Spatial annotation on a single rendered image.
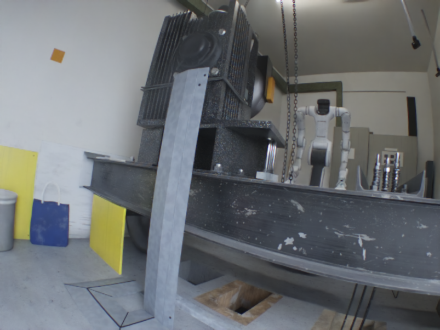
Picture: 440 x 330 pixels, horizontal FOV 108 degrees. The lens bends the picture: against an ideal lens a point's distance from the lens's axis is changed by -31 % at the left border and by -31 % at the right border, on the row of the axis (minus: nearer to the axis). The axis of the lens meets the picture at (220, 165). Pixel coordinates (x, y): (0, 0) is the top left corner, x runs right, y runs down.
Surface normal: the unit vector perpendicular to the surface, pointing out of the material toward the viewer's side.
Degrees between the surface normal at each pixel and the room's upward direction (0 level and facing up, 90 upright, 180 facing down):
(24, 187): 87
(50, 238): 93
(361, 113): 90
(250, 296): 90
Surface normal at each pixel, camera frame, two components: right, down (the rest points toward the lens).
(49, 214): 0.58, -0.02
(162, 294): -0.43, -0.12
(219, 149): 0.78, 0.07
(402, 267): -0.61, -0.15
